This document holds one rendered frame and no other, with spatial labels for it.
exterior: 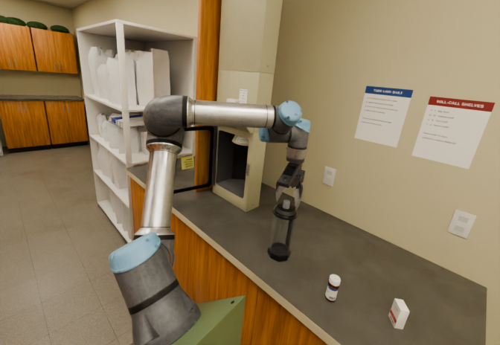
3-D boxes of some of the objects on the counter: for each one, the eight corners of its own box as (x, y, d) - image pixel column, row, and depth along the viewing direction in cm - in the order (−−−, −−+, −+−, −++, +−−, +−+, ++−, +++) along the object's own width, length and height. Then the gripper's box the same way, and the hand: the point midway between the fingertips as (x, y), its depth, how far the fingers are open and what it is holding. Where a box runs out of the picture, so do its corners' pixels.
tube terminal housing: (239, 182, 179) (248, 73, 155) (273, 200, 158) (290, 76, 134) (212, 191, 161) (217, 69, 137) (245, 212, 140) (260, 72, 116)
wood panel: (246, 175, 194) (265, -33, 151) (248, 176, 192) (269, -34, 149) (193, 190, 160) (199, -72, 116) (196, 192, 158) (203, -74, 114)
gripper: (316, 158, 98) (307, 204, 105) (283, 151, 104) (277, 195, 111) (309, 163, 91) (300, 213, 97) (275, 155, 97) (269, 201, 104)
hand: (286, 204), depth 101 cm, fingers open, 8 cm apart
